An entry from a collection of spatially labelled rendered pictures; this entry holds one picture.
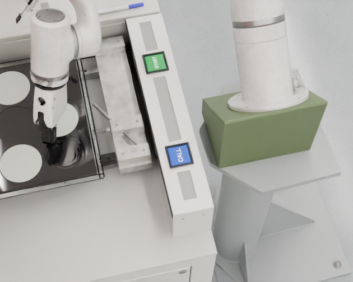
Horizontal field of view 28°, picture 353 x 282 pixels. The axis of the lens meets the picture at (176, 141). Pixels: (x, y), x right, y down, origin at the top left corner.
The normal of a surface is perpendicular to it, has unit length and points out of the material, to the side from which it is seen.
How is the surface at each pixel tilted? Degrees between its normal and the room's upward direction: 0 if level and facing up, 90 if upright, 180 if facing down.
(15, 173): 0
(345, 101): 0
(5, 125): 0
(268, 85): 45
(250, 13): 54
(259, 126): 90
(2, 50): 90
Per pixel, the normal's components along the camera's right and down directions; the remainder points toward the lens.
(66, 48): 0.54, 0.51
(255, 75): -0.44, 0.33
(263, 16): 0.07, 0.30
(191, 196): 0.01, -0.47
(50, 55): 0.17, 0.62
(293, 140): 0.22, 0.86
